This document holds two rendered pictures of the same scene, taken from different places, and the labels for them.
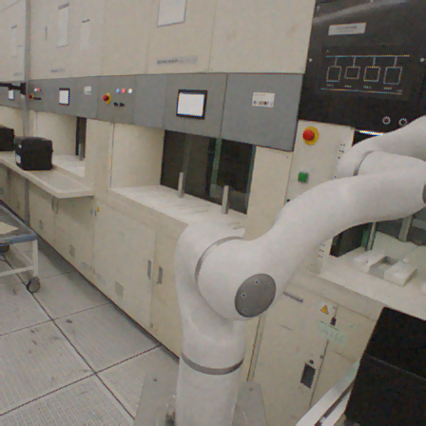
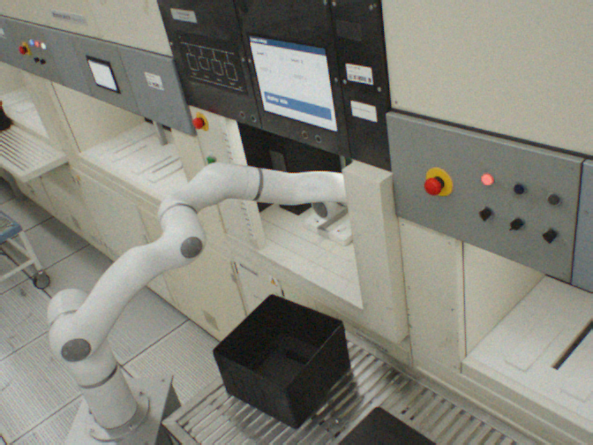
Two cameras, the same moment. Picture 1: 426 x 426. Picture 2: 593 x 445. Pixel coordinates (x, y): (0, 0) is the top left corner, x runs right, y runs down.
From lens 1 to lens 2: 1.32 m
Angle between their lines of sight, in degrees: 21
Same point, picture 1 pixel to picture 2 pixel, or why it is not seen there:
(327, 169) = (225, 155)
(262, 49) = (133, 23)
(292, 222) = (96, 296)
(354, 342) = not seen: hidden behind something
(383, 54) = (217, 49)
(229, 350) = (92, 373)
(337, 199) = (128, 268)
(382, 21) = (204, 13)
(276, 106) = (166, 89)
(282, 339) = not seen: hidden behind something
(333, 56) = (185, 43)
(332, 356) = not seen: hidden behind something
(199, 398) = (92, 403)
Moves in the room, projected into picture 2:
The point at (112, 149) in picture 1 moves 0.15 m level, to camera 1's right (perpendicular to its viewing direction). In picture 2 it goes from (62, 108) to (90, 104)
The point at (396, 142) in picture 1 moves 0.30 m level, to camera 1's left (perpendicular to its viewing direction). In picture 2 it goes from (184, 196) to (78, 208)
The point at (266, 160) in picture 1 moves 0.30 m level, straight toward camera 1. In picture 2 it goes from (183, 142) to (150, 186)
